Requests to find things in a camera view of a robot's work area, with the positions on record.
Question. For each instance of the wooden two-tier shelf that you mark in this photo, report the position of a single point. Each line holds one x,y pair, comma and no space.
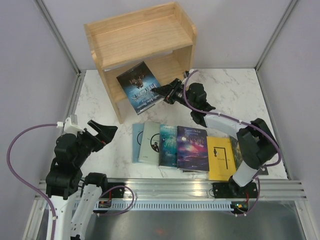
163,36

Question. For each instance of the Wuthering Heights dark blue book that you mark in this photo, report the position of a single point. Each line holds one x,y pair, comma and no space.
137,83

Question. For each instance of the black Moon and Sixpence book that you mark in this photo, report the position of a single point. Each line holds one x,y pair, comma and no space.
187,171

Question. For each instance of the teal sea cover book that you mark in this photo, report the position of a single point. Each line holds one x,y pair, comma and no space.
168,146

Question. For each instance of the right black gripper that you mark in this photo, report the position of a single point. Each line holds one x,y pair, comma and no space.
168,91

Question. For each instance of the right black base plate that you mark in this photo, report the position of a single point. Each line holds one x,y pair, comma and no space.
221,191

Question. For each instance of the aluminium frame post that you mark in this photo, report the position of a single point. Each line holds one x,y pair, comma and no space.
278,29
57,34

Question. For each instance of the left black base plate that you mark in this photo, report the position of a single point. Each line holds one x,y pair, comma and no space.
117,192

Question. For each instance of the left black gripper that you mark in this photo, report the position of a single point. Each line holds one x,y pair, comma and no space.
105,134

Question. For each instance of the green gold fantasy book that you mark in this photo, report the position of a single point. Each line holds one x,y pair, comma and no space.
238,156

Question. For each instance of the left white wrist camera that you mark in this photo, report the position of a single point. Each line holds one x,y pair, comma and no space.
70,125

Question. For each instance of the grey white book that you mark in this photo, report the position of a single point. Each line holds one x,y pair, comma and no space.
150,144

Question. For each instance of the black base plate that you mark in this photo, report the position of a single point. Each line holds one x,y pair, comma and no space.
117,192
221,191

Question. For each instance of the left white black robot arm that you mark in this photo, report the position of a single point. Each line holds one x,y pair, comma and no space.
73,197

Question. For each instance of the white slotted cable duct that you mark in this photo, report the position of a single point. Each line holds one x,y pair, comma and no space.
139,205

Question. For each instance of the left aluminium frame post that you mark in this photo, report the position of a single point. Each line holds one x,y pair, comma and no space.
57,34

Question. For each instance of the Robinson Crusoe purple book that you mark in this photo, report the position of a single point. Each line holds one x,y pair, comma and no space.
192,149

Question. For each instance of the right aluminium frame post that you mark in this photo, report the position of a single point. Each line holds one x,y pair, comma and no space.
278,29

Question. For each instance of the aluminium mounting rail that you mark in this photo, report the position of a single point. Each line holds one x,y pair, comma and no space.
165,188

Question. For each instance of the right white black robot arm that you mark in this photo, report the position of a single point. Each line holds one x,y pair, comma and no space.
256,142

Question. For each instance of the yellow book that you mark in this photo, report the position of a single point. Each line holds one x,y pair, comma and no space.
221,159

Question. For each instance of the light blue book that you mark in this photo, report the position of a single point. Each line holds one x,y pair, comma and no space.
137,134

